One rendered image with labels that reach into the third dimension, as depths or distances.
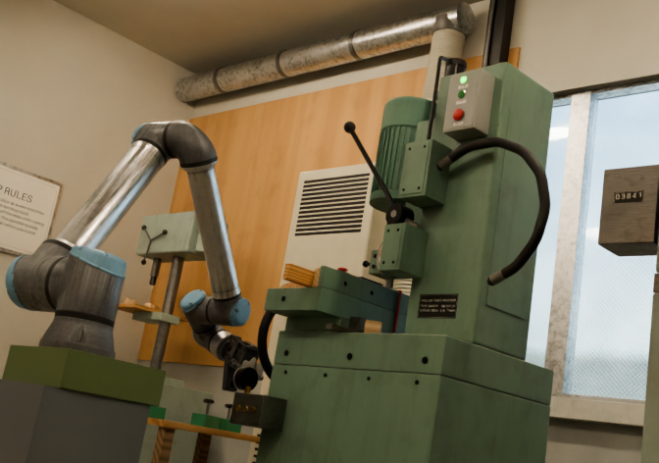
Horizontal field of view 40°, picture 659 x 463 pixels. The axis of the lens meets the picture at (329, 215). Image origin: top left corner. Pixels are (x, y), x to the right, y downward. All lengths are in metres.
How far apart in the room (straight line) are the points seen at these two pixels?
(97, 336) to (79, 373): 0.14
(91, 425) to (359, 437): 0.63
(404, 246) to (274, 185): 2.80
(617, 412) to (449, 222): 1.38
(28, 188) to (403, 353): 3.38
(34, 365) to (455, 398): 1.01
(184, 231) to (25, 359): 2.37
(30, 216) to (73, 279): 2.80
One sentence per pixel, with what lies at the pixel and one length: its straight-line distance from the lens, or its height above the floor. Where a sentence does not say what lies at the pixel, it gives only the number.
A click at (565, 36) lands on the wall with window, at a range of 4.12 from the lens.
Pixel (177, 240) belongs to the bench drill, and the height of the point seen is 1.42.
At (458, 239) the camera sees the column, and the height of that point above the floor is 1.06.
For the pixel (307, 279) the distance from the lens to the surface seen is 2.27.
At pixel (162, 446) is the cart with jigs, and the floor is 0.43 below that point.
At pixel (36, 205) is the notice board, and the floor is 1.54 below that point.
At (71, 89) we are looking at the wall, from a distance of 5.38.
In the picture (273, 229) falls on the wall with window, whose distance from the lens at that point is 4.85.
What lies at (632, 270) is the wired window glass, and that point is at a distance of 3.65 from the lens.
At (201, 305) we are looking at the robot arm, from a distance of 2.93.
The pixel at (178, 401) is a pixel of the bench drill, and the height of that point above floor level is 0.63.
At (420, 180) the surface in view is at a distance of 2.25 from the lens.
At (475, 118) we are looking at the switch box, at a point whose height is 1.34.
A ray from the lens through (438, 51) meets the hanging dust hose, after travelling 4.27.
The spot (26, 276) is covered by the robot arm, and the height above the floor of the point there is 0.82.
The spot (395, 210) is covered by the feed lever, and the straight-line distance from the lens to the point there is 2.31.
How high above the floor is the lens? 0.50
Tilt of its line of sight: 15 degrees up
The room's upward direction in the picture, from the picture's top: 10 degrees clockwise
